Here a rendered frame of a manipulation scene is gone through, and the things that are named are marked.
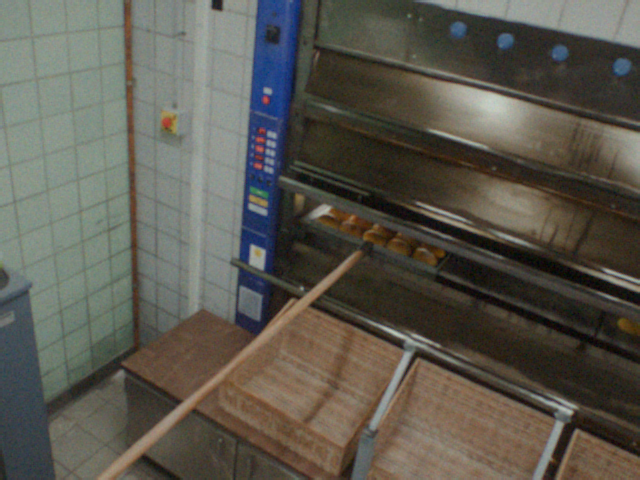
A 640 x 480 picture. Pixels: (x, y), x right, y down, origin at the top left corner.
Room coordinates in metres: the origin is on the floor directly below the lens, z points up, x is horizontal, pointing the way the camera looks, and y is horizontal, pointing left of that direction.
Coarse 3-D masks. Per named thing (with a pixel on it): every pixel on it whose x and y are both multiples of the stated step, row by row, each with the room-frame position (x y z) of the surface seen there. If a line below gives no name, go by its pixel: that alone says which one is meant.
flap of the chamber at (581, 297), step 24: (312, 192) 2.00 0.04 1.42; (336, 192) 2.07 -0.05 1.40; (360, 216) 1.90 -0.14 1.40; (408, 216) 1.97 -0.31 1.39; (432, 240) 1.78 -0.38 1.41; (480, 240) 1.87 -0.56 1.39; (504, 264) 1.67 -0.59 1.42; (528, 264) 1.72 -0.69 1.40; (552, 264) 1.78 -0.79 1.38; (552, 288) 1.59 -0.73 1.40; (600, 288) 1.64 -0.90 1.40; (624, 312) 1.50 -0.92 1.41
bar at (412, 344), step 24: (240, 264) 1.85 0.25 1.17; (288, 288) 1.75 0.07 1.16; (336, 312) 1.66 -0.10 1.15; (408, 336) 1.56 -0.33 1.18; (408, 360) 1.51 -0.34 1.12; (456, 360) 1.48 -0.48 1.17; (504, 384) 1.40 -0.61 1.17; (384, 408) 1.41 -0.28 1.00; (552, 408) 1.33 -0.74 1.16; (552, 432) 1.29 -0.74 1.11; (360, 456) 1.34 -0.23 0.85
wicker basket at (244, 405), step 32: (320, 320) 2.06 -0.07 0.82; (256, 352) 1.93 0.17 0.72; (288, 352) 2.07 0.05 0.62; (320, 352) 2.01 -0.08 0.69; (352, 352) 1.96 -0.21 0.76; (384, 352) 1.92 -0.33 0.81; (224, 384) 1.73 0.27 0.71; (256, 384) 1.88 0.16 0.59; (288, 384) 1.91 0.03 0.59; (320, 384) 1.93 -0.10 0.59; (352, 384) 1.91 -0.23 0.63; (384, 384) 1.74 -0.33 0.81; (256, 416) 1.65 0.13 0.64; (288, 416) 1.59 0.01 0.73; (320, 416) 1.75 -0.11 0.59; (352, 416) 1.78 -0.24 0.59; (320, 448) 1.52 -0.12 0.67; (352, 448) 1.55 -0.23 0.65
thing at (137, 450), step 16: (352, 256) 1.95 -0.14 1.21; (336, 272) 1.83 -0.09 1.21; (320, 288) 1.72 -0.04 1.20; (304, 304) 1.62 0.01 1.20; (288, 320) 1.53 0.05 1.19; (272, 336) 1.45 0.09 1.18; (224, 368) 1.27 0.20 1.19; (208, 384) 1.20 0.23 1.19; (192, 400) 1.14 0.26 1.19; (176, 416) 1.08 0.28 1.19; (160, 432) 1.03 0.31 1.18; (144, 448) 0.98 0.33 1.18; (112, 464) 0.92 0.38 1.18; (128, 464) 0.93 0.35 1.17
